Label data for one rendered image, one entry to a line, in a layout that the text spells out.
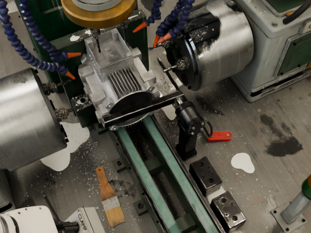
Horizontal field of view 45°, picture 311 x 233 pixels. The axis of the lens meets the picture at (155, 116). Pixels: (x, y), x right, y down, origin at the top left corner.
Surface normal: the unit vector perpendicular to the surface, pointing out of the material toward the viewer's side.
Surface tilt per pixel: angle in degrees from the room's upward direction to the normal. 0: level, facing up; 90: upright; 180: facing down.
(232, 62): 77
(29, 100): 20
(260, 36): 90
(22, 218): 48
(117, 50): 0
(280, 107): 0
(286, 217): 90
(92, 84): 0
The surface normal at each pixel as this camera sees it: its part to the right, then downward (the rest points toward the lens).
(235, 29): 0.22, -0.05
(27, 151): 0.44, 0.62
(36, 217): 0.68, -0.64
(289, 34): 0.45, 0.75
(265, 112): -0.02, -0.53
